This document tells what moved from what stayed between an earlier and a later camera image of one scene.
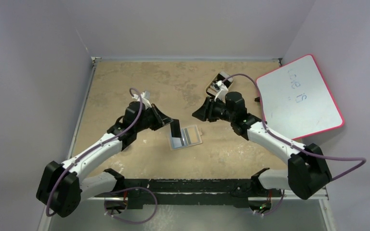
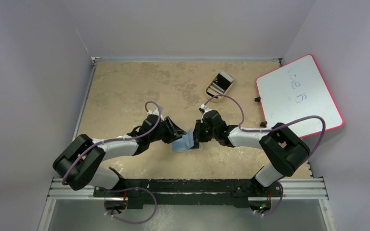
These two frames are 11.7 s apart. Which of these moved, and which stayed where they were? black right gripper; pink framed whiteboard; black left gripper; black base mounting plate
Moved: black left gripper; black right gripper
Stayed: pink framed whiteboard; black base mounting plate
